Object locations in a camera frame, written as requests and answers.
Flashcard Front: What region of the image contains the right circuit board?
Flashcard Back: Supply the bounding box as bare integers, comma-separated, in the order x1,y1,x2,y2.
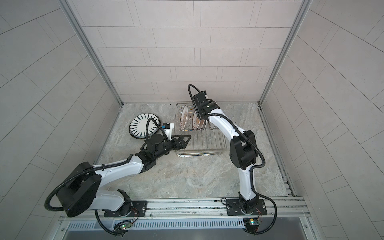
243,219,260,234

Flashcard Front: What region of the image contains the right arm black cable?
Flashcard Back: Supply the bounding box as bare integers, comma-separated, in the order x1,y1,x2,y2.
187,83,278,235

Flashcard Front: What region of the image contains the left circuit board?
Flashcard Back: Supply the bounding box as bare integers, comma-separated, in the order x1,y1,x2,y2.
114,221,132,236

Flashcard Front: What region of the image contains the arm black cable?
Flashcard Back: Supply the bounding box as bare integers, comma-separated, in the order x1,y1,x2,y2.
44,117,169,237
187,83,278,235

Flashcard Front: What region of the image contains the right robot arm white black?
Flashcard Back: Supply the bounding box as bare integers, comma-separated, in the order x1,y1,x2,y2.
190,90,265,214

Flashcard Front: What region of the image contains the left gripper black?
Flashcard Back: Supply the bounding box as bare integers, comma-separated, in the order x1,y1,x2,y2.
152,135,192,161

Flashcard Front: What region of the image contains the orange pattern plate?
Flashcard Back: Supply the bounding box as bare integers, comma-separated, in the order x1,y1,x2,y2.
192,112,201,131
200,120,206,131

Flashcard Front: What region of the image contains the metal wire dish rack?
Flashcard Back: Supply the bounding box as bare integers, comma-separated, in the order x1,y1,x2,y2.
173,103,228,157

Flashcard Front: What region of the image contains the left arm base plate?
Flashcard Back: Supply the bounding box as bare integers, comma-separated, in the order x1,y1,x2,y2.
104,201,148,218

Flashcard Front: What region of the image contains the corner aluminium profile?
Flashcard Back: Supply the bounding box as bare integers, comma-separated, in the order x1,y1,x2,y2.
58,0,124,107
259,0,312,106

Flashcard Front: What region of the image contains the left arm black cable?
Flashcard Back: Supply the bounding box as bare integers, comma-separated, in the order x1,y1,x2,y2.
44,117,169,237

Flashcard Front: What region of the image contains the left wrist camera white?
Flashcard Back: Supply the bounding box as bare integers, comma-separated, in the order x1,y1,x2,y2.
162,122,174,140

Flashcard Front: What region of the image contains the orange sunburst plate front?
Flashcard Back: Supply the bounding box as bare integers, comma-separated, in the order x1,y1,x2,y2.
180,106,189,131

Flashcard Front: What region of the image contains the left corner aluminium profile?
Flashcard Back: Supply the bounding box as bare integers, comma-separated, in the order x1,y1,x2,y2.
58,0,124,107

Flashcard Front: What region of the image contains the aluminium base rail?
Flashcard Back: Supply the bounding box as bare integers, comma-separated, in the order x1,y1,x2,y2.
58,196,310,222

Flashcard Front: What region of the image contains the right corner aluminium profile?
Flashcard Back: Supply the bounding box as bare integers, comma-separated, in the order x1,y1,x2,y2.
259,0,312,106

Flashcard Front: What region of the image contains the circuit board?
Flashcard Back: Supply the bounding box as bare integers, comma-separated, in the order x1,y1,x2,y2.
114,221,132,236
243,219,260,234

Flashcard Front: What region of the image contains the black white striped plate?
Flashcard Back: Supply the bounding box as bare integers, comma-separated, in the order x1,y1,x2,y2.
129,113,161,136

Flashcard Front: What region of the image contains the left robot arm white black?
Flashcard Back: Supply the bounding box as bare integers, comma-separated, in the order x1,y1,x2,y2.
44,134,192,218

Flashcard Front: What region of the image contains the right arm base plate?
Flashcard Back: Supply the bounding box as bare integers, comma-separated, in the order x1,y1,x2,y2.
222,199,268,216

